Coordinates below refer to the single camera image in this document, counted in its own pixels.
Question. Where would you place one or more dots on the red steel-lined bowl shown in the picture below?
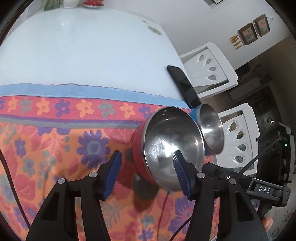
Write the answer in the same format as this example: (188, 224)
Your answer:
(171, 139)

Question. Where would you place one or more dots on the person's right hand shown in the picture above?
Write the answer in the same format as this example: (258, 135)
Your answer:
(268, 223)

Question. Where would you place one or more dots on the black smartphone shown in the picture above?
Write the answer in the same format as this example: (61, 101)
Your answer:
(182, 85)

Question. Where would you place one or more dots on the dark wooden cabinet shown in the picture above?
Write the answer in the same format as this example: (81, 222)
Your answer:
(254, 92)

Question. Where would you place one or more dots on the yellow hanging tassel ornament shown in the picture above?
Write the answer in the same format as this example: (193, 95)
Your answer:
(235, 42)

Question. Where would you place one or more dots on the white ribbed vase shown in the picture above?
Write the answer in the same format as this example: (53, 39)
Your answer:
(70, 3)

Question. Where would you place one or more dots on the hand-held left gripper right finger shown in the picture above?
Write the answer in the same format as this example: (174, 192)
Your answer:
(182, 176)

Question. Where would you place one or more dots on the white dining chair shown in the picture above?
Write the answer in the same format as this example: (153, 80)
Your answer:
(245, 139)
(212, 69)

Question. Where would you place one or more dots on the small red pot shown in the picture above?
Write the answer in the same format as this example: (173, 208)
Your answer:
(92, 2)

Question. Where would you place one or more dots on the framed wall picture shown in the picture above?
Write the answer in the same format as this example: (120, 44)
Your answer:
(262, 25)
(248, 33)

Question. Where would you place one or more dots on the white saucer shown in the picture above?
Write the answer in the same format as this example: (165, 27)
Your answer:
(93, 6)

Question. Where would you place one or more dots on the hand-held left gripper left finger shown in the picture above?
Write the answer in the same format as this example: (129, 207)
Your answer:
(113, 176)

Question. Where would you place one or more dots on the blue steel-lined bowl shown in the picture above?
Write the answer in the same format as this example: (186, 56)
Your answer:
(210, 125)

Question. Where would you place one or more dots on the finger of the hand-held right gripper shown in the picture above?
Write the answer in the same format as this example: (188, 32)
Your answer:
(217, 171)

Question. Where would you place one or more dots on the floral woven tablecloth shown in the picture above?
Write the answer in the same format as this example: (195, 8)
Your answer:
(57, 139)

